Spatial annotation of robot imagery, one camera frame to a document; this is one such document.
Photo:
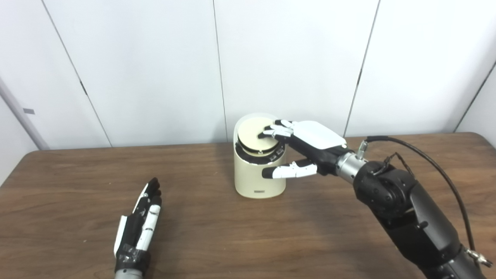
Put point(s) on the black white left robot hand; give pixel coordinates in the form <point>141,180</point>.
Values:
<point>139,228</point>

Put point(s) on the cream-colored desktop bin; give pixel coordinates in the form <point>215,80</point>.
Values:
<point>259,178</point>

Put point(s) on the grey wall corner strip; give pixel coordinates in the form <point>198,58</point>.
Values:
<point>21,116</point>

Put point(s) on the small grey wall label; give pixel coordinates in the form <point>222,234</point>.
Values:
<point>28,111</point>

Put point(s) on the cream round bin lid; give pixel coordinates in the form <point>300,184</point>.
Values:
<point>257,135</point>

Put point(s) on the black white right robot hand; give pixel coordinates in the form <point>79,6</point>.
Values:
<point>314,143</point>

